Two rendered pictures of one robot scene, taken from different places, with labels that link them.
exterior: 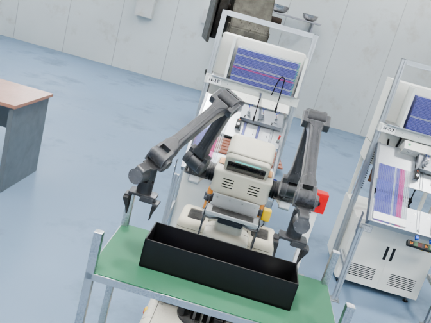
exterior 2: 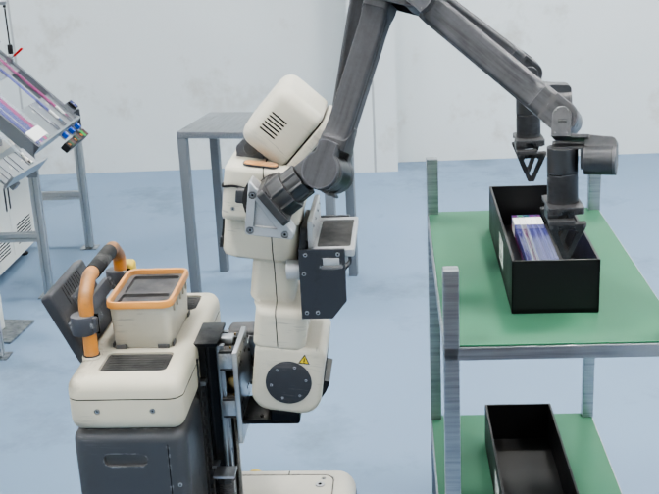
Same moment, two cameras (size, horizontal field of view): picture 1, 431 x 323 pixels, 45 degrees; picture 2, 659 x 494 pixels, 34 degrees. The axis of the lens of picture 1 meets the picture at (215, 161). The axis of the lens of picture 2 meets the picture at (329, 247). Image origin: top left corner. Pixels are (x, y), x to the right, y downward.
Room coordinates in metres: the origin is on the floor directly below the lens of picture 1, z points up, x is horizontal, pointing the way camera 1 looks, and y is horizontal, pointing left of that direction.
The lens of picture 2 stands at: (2.17, 2.18, 1.76)
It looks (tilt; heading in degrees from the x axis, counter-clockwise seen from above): 18 degrees down; 272
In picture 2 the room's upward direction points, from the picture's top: 3 degrees counter-clockwise
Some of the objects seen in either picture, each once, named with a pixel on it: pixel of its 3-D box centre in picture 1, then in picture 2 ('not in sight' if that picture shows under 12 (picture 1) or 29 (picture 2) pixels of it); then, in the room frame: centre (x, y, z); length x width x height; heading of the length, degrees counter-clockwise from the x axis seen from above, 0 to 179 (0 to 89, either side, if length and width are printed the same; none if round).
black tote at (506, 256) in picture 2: (220, 264); (537, 242); (1.77, -0.12, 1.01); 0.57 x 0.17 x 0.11; 87
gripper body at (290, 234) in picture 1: (294, 231); (528, 128); (1.76, -0.34, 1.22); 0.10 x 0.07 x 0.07; 87
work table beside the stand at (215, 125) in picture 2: not in sight; (272, 206); (2.57, -2.65, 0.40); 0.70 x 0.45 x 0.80; 168
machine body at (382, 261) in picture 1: (378, 246); not in sight; (4.30, -1.58, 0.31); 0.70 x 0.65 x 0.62; 88
